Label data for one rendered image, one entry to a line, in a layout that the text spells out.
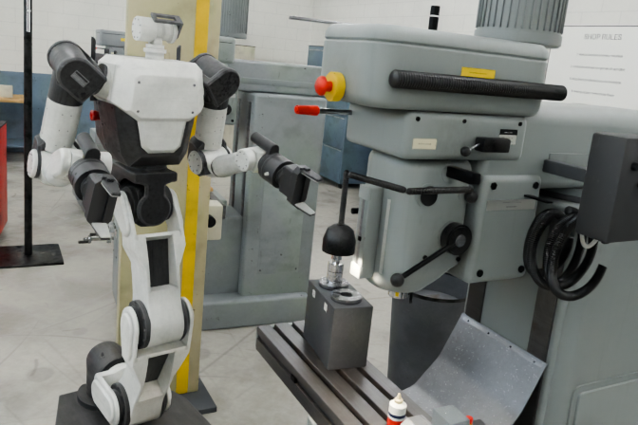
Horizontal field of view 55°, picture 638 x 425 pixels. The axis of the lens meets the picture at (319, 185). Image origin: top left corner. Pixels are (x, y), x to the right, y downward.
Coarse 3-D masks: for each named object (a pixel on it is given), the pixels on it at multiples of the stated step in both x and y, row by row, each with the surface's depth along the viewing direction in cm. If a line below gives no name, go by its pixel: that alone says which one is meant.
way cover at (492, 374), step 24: (456, 336) 177; (480, 336) 171; (456, 360) 173; (480, 360) 167; (504, 360) 161; (528, 360) 156; (432, 384) 173; (456, 384) 168; (480, 384) 164; (504, 384) 158; (528, 384) 153; (432, 408) 166; (480, 408) 159; (504, 408) 155
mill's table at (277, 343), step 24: (264, 336) 189; (288, 336) 188; (288, 360) 174; (312, 360) 175; (288, 384) 174; (312, 384) 162; (336, 384) 163; (360, 384) 164; (384, 384) 166; (312, 408) 160; (336, 408) 152; (360, 408) 153; (384, 408) 154; (408, 408) 155
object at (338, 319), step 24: (312, 288) 182; (336, 288) 178; (312, 312) 182; (336, 312) 167; (360, 312) 169; (312, 336) 182; (336, 336) 168; (360, 336) 171; (336, 360) 170; (360, 360) 173
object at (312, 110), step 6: (294, 108) 133; (300, 108) 132; (306, 108) 133; (312, 108) 134; (318, 108) 134; (324, 108) 136; (300, 114) 133; (306, 114) 134; (312, 114) 134; (336, 114) 138; (342, 114) 138; (348, 114) 139
